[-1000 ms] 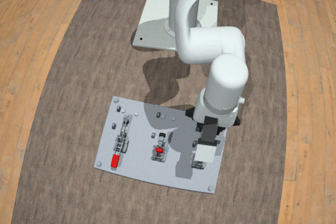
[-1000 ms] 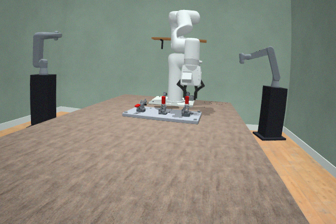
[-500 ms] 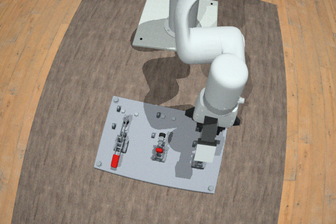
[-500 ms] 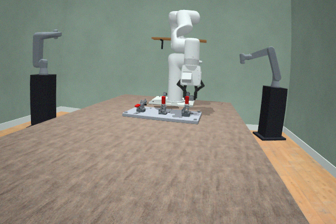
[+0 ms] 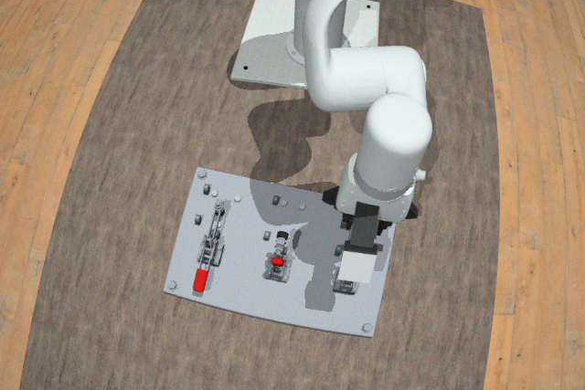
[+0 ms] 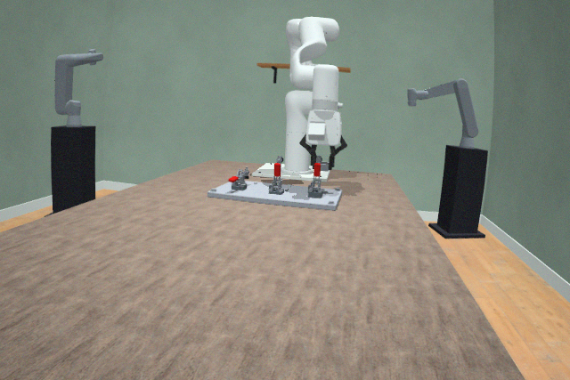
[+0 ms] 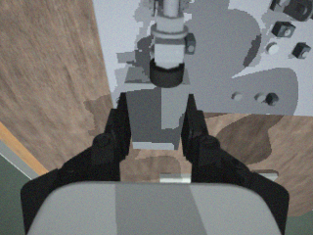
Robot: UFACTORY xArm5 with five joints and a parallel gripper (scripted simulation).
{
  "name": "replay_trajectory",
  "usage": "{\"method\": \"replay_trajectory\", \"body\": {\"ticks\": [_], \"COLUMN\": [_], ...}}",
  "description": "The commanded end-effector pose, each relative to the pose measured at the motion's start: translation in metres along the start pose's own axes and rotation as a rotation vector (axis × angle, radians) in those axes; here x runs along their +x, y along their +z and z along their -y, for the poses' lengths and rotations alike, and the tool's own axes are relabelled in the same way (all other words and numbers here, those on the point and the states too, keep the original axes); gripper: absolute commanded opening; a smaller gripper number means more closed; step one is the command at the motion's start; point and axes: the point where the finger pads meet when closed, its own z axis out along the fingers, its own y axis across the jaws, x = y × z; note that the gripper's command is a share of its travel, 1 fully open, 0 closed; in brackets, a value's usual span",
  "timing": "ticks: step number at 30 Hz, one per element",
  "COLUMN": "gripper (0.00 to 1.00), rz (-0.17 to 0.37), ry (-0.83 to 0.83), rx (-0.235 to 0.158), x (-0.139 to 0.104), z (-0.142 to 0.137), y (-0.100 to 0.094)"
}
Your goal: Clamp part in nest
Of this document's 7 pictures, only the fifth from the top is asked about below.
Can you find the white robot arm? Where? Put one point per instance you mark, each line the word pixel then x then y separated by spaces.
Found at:
pixel 397 128

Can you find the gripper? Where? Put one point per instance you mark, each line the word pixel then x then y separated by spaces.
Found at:
pixel 348 192

